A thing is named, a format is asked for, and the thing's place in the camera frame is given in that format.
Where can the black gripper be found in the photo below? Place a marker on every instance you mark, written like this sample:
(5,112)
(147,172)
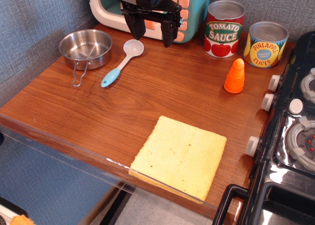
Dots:
(166,12)

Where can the yellow cloth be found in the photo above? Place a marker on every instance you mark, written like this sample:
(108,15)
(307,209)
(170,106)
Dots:
(179,158)

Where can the toy microwave teal and white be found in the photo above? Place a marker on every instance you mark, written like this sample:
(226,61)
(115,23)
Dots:
(194,12)

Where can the tomato sauce can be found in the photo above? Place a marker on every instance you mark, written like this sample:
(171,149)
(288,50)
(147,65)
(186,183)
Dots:
(224,24)

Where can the orange toy carrot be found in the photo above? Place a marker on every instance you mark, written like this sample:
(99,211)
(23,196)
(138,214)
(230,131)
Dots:
(235,79)

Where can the pineapple slices can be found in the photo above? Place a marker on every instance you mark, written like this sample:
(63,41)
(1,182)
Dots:
(265,44)

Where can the clear acrylic table guard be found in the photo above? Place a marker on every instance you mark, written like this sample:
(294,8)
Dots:
(110,156)

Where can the black toy stove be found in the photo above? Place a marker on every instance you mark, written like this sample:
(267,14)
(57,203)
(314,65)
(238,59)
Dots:
(282,177)

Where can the orange object bottom left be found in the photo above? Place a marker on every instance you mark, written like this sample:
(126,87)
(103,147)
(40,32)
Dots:
(21,220)

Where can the white spoon teal handle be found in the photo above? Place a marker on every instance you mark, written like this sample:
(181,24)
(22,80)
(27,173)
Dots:
(132,48)

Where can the steel pot with handle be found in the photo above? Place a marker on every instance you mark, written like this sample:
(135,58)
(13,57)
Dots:
(85,50)

